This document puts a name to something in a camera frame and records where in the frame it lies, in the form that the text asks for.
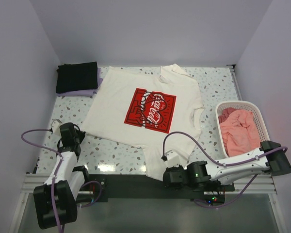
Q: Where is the white t shirt red print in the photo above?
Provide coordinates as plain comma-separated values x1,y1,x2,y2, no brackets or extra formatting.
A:
81,64,204,180

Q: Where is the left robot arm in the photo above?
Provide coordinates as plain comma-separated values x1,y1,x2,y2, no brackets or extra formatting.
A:
33,122,91,229

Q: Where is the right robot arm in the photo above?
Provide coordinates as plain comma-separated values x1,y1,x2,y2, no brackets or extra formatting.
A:
163,141,291,192

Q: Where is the folded purple t shirt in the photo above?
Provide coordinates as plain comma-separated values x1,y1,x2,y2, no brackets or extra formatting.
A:
58,67,104,98

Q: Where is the folded black t shirt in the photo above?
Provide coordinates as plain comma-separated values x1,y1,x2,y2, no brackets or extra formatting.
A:
56,62,98,94

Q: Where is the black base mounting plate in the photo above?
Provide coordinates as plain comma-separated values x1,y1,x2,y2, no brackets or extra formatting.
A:
76,174,235,205

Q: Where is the pink t shirt in basket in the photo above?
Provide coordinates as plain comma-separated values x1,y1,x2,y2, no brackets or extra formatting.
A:
218,107,260,157

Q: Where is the white plastic laundry basket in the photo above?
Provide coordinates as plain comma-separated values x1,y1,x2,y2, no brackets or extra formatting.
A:
215,100,270,158

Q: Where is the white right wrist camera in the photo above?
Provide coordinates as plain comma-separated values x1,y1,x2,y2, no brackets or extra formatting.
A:
164,150,180,168

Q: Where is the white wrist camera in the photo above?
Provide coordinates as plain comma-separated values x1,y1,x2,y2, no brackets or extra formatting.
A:
51,119,63,136
164,150,180,168

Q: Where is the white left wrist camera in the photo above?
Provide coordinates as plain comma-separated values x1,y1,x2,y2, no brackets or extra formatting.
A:
51,119,63,136

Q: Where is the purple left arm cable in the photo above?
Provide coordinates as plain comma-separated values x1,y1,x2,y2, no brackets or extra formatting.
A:
20,128,103,233

